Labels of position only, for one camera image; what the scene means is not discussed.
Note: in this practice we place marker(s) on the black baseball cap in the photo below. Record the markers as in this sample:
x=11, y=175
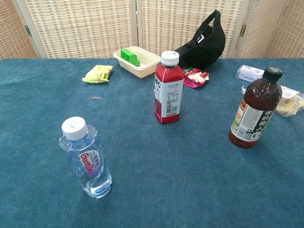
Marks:
x=204, y=50

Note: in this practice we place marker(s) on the green plastic block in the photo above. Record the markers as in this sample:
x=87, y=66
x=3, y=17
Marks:
x=130, y=57

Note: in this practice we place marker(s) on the yellow-green snack packet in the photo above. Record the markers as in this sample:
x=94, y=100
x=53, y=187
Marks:
x=97, y=74

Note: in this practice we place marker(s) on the black round container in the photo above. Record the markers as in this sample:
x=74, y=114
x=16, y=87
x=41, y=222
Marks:
x=255, y=111

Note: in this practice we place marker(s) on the blue tablecloth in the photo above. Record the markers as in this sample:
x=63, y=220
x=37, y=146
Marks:
x=142, y=166

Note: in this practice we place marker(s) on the metal paper clip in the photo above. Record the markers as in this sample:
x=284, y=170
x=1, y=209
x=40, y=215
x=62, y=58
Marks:
x=95, y=97

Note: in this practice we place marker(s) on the purple tissue pack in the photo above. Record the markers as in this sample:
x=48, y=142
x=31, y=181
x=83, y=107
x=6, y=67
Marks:
x=249, y=73

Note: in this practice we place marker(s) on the beige food tray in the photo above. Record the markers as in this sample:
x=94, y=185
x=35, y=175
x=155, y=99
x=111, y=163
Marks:
x=147, y=65

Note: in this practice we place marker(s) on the red juice bottle white cap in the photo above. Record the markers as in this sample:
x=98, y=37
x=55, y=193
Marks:
x=169, y=97

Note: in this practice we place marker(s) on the black screen hinge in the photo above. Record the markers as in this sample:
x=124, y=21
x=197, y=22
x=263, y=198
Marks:
x=243, y=30
x=28, y=31

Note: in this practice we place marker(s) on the clear bag of biscuits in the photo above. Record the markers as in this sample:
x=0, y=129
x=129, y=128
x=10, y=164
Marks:
x=291, y=103

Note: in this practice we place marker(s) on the woven folding screen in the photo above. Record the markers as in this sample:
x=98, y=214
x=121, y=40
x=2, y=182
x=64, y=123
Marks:
x=80, y=26

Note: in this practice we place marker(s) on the clear water bottle white cap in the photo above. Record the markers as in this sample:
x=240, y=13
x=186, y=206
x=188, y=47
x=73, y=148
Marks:
x=91, y=164

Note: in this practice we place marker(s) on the red snack packet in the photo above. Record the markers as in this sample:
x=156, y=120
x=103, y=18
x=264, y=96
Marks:
x=196, y=78

